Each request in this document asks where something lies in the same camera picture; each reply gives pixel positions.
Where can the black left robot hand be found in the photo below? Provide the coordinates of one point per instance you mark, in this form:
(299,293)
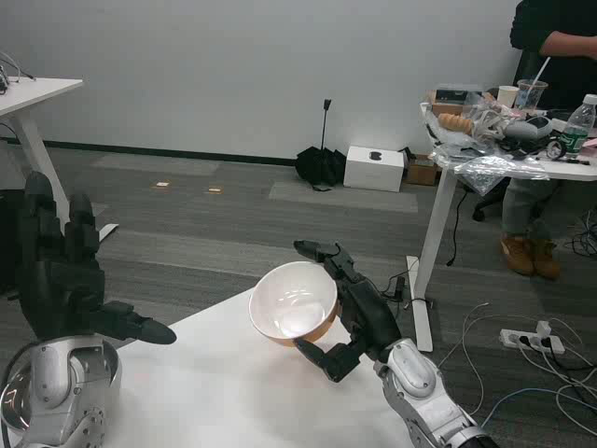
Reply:
(60,280)

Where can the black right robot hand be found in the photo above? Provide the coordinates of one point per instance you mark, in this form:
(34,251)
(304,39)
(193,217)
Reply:
(368,312)

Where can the white and orange plastic bowl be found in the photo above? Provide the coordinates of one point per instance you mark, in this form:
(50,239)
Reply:
(289,303)

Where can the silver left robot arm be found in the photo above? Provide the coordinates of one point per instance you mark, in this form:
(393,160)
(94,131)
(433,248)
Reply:
(51,382)

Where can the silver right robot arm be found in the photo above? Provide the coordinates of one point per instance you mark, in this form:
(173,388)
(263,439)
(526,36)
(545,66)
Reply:
(415,373)

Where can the black power adapter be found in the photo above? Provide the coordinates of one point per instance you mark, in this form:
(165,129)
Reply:
(398,285)

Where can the cluttered white desk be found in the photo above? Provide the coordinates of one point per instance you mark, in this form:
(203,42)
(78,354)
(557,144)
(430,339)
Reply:
(438,224)

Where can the white carton with black print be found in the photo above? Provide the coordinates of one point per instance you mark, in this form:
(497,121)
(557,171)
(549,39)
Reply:
(373,170)

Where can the small open cardboard box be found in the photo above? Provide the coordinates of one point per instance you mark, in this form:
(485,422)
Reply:
(420,173)

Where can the white power strip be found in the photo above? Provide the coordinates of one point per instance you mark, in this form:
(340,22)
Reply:
(522,337)

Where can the black folded umbrella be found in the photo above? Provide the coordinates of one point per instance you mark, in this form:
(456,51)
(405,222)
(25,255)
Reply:
(319,163)

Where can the black office chair base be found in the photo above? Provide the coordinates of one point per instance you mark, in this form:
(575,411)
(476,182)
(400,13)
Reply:
(485,205)

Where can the clear crumpled plastic bag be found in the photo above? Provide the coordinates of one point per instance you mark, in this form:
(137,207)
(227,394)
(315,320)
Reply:
(490,168)

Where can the white desk with angled leg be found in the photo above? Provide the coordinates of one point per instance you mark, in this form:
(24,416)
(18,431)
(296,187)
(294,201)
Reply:
(32,88)

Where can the orange ribbed object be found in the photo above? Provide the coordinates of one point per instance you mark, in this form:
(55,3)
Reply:
(454,123)

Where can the grey handheld device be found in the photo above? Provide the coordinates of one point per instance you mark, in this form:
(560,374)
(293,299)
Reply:
(529,128)

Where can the white paper cup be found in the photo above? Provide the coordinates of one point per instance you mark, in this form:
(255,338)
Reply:
(507,95)

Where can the clear plastic cup with straw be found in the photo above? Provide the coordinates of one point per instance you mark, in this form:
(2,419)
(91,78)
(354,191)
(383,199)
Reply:
(531,93)

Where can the clear water bottle green label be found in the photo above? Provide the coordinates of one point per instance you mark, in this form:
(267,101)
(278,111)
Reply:
(577,130)

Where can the person in dark top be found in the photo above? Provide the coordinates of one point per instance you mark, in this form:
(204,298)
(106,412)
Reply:
(559,18)

